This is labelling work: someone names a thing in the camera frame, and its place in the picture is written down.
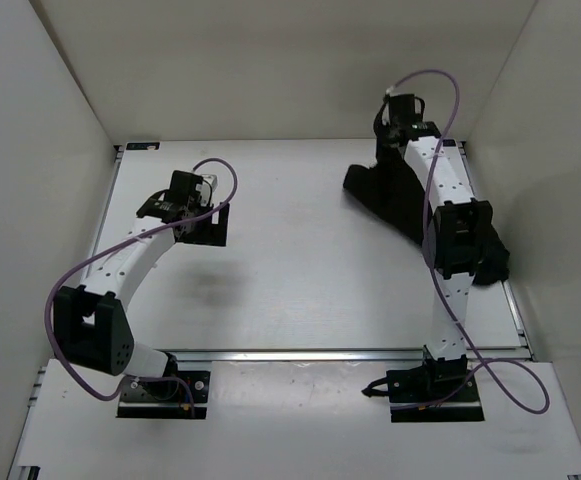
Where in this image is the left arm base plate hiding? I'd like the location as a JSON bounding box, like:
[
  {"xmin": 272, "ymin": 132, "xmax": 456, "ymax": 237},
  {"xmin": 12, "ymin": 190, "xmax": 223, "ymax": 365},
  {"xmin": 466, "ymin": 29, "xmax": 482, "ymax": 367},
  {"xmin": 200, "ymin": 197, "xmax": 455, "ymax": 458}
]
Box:
[{"xmin": 116, "ymin": 367, "xmax": 211, "ymax": 420}]

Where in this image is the aluminium rail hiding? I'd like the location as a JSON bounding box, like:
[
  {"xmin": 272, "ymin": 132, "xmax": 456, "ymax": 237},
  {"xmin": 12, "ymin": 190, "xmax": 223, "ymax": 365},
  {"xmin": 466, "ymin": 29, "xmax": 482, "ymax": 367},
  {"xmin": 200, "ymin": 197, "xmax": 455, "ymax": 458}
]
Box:
[{"xmin": 172, "ymin": 349, "xmax": 423, "ymax": 363}]

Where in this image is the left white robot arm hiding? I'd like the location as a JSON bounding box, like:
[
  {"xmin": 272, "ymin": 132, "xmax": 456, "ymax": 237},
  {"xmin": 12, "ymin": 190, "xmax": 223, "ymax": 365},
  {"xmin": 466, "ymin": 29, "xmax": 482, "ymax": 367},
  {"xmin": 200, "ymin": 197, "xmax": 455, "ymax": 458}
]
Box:
[{"xmin": 52, "ymin": 171, "xmax": 229, "ymax": 398}]

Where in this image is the left corner label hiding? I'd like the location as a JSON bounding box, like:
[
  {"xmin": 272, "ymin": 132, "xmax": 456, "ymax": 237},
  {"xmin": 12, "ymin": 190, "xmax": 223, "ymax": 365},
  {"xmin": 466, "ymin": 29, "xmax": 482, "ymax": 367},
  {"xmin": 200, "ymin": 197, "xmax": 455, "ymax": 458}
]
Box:
[{"xmin": 125, "ymin": 142, "xmax": 160, "ymax": 151}]

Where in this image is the black pleated skirt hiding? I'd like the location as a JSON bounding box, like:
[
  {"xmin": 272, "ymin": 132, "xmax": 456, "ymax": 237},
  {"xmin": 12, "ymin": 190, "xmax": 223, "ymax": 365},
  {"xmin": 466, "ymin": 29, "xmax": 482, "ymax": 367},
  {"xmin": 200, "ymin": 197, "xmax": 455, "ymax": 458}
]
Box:
[{"xmin": 343, "ymin": 147, "xmax": 510, "ymax": 286}]

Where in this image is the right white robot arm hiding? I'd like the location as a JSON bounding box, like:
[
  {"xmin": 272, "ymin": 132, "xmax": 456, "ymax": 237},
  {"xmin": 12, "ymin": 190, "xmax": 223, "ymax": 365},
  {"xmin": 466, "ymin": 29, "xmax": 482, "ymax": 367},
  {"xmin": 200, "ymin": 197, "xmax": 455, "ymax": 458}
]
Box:
[{"xmin": 375, "ymin": 92, "xmax": 492, "ymax": 401}]

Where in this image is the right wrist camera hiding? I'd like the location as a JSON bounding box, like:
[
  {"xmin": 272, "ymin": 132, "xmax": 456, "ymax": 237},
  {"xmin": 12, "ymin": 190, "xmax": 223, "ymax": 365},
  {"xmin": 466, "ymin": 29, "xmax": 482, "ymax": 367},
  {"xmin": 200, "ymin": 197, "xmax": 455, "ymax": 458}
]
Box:
[{"xmin": 383, "ymin": 87, "xmax": 398, "ymax": 101}]

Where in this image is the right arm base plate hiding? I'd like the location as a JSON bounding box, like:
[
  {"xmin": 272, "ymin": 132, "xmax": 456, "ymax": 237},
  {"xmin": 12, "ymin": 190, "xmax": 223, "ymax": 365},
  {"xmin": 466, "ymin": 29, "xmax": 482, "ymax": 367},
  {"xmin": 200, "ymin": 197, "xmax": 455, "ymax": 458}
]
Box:
[{"xmin": 361, "ymin": 366, "xmax": 485, "ymax": 423}]

